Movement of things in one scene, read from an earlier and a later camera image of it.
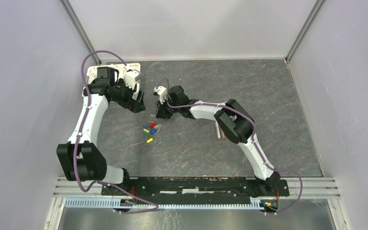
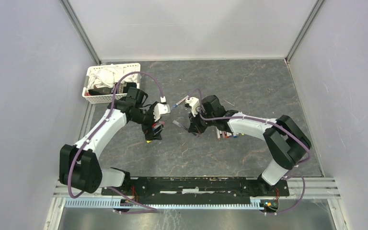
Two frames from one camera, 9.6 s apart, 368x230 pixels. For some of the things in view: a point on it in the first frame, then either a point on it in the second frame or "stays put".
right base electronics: [270, 205] stays put
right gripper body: [167, 111] to [201, 124]
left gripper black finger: [141, 105] to [157, 133]
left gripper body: [125, 97] to [146, 119]
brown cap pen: [217, 130] stays put
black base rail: [195, 189] stays put
